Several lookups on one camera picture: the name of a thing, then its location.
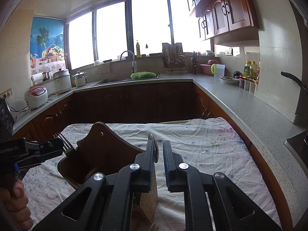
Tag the white floral tablecloth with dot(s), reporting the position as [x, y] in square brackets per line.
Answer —
[209, 145]

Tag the pink plastic basin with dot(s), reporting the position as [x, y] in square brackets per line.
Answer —
[206, 68]

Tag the wooden dish rack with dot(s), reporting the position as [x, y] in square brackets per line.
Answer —
[173, 58]

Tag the white jug green lid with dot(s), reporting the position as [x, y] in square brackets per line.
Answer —
[217, 70]

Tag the person left hand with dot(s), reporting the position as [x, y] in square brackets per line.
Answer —
[16, 204]

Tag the red white rice cooker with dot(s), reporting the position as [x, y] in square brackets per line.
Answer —
[36, 97]

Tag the metal fork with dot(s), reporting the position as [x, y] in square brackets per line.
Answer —
[67, 146]

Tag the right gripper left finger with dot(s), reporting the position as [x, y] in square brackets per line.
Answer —
[104, 202]

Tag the green sink basket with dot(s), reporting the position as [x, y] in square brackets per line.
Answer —
[143, 75]

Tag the yellow oil bottle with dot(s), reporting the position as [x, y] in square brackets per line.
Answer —
[250, 69]

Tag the yellow bottle on windowsill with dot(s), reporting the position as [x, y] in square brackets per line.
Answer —
[138, 50]

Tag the large white rice cooker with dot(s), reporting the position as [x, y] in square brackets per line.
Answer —
[62, 81]

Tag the upper wooden cabinets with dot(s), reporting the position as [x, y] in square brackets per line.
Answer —
[226, 22]

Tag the wooden utensil holder box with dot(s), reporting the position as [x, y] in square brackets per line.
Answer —
[102, 150]

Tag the white plate with food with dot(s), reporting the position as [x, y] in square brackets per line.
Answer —
[229, 80]

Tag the gas stove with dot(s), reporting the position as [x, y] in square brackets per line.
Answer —
[297, 145]

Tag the curved steel faucet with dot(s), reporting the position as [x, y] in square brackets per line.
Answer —
[130, 57]

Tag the paper towel roll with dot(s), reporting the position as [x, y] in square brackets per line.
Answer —
[37, 78]

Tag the wall power outlet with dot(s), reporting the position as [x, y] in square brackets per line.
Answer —
[6, 93]

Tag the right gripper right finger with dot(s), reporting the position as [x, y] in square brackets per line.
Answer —
[212, 202]

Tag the tropical fruit poster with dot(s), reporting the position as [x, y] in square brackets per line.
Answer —
[47, 52]

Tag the black wok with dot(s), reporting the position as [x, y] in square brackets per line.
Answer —
[295, 79]

